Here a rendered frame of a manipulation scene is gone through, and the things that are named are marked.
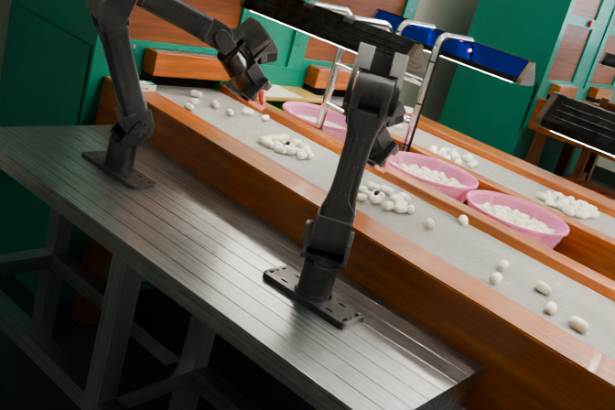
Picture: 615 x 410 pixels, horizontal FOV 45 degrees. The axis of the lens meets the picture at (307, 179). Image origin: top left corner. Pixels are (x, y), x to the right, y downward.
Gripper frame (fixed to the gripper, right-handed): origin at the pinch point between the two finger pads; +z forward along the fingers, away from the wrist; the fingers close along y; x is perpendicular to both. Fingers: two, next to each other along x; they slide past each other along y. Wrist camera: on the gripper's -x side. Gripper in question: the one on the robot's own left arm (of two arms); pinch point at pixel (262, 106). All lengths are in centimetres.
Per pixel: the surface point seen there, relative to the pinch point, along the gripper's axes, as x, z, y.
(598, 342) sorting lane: 6, 10, -94
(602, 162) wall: -281, 432, 105
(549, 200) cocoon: -42, 63, -47
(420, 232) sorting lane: 3, 13, -50
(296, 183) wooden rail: 13.0, -1.6, -26.9
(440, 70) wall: -186, 244, 157
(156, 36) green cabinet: -4, -1, 52
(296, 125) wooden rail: -10.8, 27.1, 12.9
